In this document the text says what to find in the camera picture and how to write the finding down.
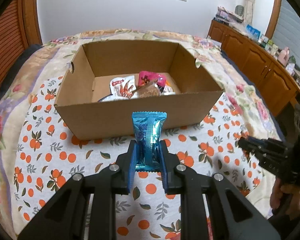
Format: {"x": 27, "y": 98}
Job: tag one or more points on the orange snack packet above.
{"x": 170, "y": 89}

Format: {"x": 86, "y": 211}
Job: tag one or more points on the clear sesame bar packet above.
{"x": 148, "y": 90}

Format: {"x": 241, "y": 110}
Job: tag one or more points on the brown cardboard box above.
{"x": 98, "y": 93}

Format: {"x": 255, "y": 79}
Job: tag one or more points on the white red snack bag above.
{"x": 121, "y": 88}

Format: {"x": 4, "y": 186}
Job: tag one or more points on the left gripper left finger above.
{"x": 85, "y": 200}

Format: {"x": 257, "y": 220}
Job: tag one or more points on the person's right hand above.
{"x": 286, "y": 198}

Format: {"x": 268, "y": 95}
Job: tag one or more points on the wooden sideboard cabinet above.
{"x": 271, "y": 79}

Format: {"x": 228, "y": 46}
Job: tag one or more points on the wooden door frame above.
{"x": 28, "y": 22}

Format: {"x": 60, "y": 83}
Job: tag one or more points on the wooden slatted wardrobe door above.
{"x": 12, "y": 37}

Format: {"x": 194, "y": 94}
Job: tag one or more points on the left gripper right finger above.
{"x": 211, "y": 205}

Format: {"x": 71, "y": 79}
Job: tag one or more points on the blue foil snack packet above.
{"x": 147, "y": 130}

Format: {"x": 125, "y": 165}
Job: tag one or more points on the pink snack packet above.
{"x": 146, "y": 77}

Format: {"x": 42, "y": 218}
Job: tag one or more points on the clutter on sideboard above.
{"x": 286, "y": 31}

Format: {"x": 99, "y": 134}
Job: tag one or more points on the floral bed blanket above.
{"x": 53, "y": 60}

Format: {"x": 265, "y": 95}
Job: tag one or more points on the orange fruit print cloth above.
{"x": 48, "y": 154}

